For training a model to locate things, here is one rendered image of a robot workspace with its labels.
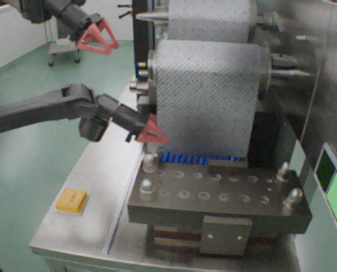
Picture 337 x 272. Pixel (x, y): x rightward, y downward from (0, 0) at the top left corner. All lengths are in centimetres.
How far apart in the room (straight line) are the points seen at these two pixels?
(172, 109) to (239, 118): 16
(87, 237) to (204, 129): 40
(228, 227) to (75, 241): 37
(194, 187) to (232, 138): 16
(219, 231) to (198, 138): 24
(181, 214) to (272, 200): 21
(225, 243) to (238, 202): 9
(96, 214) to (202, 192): 30
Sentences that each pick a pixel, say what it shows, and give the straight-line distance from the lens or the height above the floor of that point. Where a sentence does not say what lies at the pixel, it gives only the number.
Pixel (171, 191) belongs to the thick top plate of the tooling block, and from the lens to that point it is 63.
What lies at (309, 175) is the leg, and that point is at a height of 88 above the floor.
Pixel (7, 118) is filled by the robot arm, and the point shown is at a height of 119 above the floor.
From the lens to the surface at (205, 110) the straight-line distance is 67.
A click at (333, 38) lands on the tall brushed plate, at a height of 138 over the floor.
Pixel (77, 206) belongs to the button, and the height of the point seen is 92.
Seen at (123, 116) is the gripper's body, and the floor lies 115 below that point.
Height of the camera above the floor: 146
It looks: 32 degrees down
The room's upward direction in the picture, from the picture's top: straight up
